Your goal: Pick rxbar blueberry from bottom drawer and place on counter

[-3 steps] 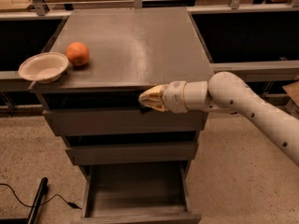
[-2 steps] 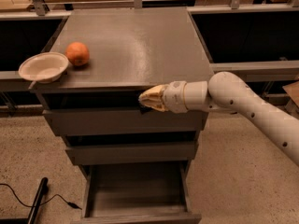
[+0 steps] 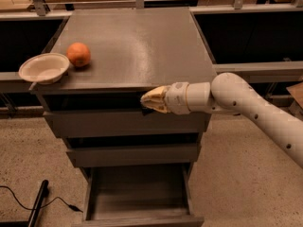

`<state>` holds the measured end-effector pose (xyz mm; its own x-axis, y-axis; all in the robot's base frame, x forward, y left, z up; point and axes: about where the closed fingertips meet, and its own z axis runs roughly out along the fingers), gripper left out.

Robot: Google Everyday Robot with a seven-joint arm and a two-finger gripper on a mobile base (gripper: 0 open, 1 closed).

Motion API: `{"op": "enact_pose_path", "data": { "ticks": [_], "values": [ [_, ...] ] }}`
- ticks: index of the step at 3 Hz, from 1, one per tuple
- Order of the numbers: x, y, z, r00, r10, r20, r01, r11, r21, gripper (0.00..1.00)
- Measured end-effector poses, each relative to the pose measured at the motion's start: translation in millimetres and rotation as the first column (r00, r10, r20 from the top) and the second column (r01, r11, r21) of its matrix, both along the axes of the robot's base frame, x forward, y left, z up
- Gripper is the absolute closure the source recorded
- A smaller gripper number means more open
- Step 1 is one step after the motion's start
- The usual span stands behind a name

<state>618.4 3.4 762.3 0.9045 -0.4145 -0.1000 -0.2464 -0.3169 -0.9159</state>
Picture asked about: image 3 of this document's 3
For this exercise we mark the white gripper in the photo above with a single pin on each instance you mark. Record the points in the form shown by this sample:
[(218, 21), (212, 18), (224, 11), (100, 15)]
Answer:
[(177, 97)]

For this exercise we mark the dark rxbar blueberry bar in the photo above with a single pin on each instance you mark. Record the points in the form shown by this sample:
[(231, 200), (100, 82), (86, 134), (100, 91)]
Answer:
[(145, 110)]

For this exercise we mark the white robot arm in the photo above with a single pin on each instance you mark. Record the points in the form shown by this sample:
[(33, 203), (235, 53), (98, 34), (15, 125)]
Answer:
[(229, 93)]

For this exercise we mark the grey top drawer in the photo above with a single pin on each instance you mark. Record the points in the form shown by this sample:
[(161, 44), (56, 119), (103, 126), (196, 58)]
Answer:
[(82, 124)]

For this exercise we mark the grey drawer cabinet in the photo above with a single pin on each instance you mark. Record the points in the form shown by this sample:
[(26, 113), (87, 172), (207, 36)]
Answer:
[(136, 162)]

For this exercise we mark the grey middle drawer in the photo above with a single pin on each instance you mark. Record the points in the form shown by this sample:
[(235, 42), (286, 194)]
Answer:
[(134, 155)]

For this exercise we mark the grey open bottom drawer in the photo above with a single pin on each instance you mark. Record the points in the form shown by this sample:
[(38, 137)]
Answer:
[(139, 196)]

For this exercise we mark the orange fruit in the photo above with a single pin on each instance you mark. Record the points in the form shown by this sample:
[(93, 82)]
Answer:
[(79, 54)]

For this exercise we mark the white paper bowl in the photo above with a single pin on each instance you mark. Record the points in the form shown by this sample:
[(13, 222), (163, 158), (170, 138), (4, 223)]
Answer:
[(46, 68)]

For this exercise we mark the wooden board right edge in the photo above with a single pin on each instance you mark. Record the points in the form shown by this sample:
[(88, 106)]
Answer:
[(297, 92)]

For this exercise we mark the black pole on floor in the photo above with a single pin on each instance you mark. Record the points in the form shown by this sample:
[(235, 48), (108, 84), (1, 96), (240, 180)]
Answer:
[(42, 194)]

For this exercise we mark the grey metal rail frame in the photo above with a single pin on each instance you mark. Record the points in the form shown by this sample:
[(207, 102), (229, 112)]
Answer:
[(252, 68)]

